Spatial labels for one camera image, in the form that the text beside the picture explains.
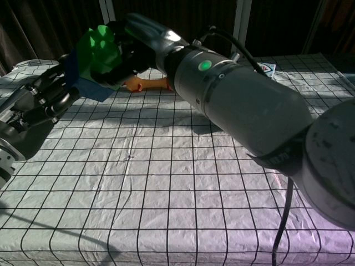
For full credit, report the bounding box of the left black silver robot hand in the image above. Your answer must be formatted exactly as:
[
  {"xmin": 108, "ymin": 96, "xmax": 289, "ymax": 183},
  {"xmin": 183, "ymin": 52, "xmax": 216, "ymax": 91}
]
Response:
[{"xmin": 0, "ymin": 54, "xmax": 82, "ymax": 134}]

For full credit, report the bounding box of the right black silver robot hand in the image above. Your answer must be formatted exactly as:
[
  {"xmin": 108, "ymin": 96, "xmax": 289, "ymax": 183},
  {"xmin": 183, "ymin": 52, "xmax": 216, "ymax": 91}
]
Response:
[{"xmin": 91, "ymin": 13, "xmax": 192, "ymax": 86}]

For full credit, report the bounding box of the blue cloth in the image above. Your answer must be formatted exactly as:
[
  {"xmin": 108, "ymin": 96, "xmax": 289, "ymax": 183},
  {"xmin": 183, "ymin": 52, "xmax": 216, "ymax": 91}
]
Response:
[{"xmin": 64, "ymin": 49, "xmax": 119, "ymax": 103}]

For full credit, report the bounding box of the green toy brick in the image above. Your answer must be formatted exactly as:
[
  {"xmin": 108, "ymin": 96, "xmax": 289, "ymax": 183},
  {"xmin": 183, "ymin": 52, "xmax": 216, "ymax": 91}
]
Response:
[{"xmin": 75, "ymin": 24, "xmax": 123, "ymax": 89}]

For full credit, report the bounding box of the orange rubber chicken toy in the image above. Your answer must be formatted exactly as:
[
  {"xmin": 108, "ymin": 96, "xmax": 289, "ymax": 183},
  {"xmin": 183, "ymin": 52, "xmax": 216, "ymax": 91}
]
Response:
[{"xmin": 121, "ymin": 76, "xmax": 174, "ymax": 93}]

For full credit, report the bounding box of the small white blue carton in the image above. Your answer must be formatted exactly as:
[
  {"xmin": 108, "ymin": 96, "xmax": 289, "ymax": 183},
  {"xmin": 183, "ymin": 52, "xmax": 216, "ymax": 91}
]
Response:
[{"xmin": 256, "ymin": 62, "xmax": 277, "ymax": 81}]

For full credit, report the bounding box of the white black grid tablecloth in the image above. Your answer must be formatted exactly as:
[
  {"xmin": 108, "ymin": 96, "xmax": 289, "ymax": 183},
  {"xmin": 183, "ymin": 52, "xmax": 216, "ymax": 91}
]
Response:
[{"xmin": 0, "ymin": 54, "xmax": 355, "ymax": 266}]

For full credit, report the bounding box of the white window frame post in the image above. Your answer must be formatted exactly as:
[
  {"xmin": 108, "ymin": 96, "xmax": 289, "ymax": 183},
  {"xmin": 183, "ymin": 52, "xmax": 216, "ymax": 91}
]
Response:
[
  {"xmin": 234, "ymin": 0, "xmax": 252, "ymax": 58},
  {"xmin": 98, "ymin": 0, "xmax": 116, "ymax": 23}
]

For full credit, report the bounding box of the dark window frame post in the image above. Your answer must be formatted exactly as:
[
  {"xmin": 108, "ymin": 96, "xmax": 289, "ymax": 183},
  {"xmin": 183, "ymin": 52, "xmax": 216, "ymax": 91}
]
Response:
[{"xmin": 301, "ymin": 0, "xmax": 326, "ymax": 55}]

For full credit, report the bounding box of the black velcro strap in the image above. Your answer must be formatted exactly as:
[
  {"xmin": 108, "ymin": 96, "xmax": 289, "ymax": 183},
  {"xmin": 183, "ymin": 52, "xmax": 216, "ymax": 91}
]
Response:
[{"xmin": 246, "ymin": 132, "xmax": 309, "ymax": 174}]

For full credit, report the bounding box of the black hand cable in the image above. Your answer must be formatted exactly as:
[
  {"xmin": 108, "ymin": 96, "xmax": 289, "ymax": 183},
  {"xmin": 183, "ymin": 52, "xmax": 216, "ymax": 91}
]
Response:
[{"xmin": 199, "ymin": 25, "xmax": 294, "ymax": 266}]

